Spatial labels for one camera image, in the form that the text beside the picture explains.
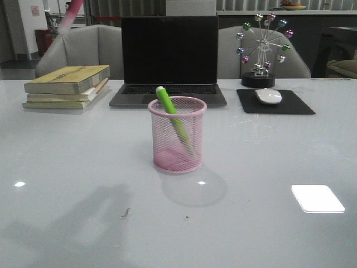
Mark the grey right armchair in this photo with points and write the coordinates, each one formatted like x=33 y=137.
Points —
x=237 y=54

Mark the dark grey open laptop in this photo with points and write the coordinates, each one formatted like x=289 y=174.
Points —
x=179 y=53

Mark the white computer mouse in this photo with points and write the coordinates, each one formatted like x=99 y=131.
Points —
x=268 y=96

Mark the grey left armchair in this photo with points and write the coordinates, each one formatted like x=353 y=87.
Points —
x=89 y=45

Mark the grey armchair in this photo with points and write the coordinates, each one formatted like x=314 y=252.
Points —
x=237 y=54
x=89 y=45

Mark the fruit bowl on counter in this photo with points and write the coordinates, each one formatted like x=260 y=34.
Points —
x=291 y=5

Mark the red trash bin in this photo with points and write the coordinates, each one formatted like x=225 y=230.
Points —
x=43 y=40

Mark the cream book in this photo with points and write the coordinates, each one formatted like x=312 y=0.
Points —
x=55 y=105
x=85 y=96

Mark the pink mesh pen holder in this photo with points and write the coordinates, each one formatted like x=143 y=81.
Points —
x=177 y=138

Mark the ferris wheel desk ornament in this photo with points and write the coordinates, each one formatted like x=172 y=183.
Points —
x=263 y=42

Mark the black mouse pad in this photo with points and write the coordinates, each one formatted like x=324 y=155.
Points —
x=290 y=103

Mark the pink highlighter pen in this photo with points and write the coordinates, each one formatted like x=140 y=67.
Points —
x=60 y=17

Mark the middle cream book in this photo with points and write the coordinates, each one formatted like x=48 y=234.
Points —
x=85 y=96

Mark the yellow top book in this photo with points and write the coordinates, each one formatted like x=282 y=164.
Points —
x=69 y=80

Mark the green highlighter pen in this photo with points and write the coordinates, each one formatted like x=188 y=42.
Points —
x=168 y=104

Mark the bottom cream book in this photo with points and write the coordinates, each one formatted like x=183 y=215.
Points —
x=55 y=105

